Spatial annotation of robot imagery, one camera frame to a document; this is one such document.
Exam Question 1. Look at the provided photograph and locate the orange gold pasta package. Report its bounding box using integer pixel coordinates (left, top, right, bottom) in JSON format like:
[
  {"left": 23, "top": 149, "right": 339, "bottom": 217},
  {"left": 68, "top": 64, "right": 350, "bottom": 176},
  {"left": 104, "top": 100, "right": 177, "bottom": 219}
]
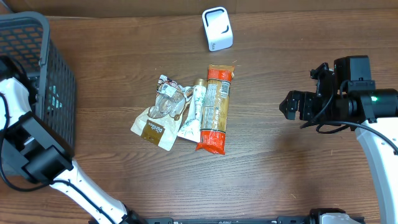
[{"left": 196, "top": 64, "right": 234, "bottom": 155}]

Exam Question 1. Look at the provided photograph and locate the white bamboo print tube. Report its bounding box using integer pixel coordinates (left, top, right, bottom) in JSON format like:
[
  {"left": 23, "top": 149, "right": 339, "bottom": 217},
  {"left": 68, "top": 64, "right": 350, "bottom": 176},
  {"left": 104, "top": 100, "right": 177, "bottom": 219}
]
[{"left": 178, "top": 78, "right": 207, "bottom": 142}]

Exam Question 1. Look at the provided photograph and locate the clear brown snack pouch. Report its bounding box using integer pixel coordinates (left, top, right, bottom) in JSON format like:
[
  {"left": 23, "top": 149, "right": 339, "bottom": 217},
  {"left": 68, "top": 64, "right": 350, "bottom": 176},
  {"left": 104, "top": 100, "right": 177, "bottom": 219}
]
[{"left": 131, "top": 75, "right": 193, "bottom": 151}]

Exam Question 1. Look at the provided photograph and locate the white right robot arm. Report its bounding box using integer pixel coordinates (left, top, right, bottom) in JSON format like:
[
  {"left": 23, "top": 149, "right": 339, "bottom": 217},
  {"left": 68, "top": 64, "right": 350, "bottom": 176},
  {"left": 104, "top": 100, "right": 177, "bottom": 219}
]
[{"left": 279, "top": 55, "right": 397, "bottom": 223}]

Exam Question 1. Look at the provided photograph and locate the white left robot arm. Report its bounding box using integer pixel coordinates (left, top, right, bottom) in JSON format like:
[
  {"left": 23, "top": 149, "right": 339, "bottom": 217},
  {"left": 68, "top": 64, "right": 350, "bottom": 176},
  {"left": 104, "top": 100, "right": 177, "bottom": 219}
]
[{"left": 1, "top": 55, "right": 145, "bottom": 223}]

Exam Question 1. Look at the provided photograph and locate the white barcode scanner stand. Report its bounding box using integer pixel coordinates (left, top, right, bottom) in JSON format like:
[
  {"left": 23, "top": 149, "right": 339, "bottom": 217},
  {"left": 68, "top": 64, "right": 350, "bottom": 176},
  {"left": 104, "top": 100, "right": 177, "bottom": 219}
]
[{"left": 201, "top": 6, "right": 233, "bottom": 52}]

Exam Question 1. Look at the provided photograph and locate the grey plastic mesh basket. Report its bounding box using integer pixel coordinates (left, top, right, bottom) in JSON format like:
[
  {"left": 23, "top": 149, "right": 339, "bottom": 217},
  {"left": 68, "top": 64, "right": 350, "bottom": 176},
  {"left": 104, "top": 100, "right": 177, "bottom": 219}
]
[{"left": 1, "top": 12, "right": 76, "bottom": 155}]

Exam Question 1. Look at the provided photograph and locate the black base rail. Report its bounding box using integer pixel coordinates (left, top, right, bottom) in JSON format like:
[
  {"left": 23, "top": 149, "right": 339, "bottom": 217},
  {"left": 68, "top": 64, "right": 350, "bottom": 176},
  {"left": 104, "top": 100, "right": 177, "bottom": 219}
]
[{"left": 119, "top": 208, "right": 366, "bottom": 224}]

